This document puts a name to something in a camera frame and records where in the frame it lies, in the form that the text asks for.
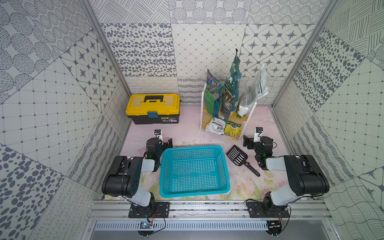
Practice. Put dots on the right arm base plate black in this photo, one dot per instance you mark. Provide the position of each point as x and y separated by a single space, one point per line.
258 209

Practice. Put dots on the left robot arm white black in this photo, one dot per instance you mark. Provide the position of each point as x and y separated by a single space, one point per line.
123 177

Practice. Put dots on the teal plastic basket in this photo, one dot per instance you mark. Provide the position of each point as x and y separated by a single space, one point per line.
194 171

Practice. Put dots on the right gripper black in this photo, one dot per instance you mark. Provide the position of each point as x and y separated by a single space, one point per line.
250 142

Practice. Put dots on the yellow small fertilizer bag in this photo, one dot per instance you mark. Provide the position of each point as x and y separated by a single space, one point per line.
232 130

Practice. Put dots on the grey slotted cable duct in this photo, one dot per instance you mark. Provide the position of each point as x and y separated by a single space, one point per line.
252 225

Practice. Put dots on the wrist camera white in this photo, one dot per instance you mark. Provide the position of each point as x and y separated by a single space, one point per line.
258 134
158 134

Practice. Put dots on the wooden white frame shelf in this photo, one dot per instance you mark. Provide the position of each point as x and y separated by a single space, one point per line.
205 117

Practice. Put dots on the right controller board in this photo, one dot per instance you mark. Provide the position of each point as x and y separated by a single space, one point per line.
274 228

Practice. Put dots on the colourful green fertilizer bag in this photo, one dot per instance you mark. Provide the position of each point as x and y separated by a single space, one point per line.
212 95

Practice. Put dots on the yellow black toolbox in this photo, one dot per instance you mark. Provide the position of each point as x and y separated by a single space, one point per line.
145 109

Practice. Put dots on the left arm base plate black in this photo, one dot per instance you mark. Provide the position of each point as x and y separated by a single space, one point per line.
159 208

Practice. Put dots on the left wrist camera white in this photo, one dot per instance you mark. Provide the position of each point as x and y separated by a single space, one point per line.
158 134

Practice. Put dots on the black slotted scoop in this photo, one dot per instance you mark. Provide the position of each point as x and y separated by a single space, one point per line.
239 158

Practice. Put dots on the controller board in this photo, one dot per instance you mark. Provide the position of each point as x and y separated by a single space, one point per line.
274 228
145 229

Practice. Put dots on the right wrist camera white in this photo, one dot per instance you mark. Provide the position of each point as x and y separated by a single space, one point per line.
258 134

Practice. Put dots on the clear white fertilizer bag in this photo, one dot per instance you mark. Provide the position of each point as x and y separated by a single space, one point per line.
256 90

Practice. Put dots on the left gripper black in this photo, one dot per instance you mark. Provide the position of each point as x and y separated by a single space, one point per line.
165 144

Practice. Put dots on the aluminium mounting rail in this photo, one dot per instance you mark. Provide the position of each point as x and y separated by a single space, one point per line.
208 210

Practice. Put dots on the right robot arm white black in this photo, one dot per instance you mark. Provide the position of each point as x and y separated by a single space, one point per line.
305 177

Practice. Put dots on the white green small fertilizer bag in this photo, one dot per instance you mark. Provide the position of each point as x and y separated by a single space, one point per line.
216 126

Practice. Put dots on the tall dark green fertilizer bag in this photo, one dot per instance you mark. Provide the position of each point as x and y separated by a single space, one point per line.
230 94

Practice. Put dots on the left controller board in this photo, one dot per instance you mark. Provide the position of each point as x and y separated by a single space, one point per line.
145 229

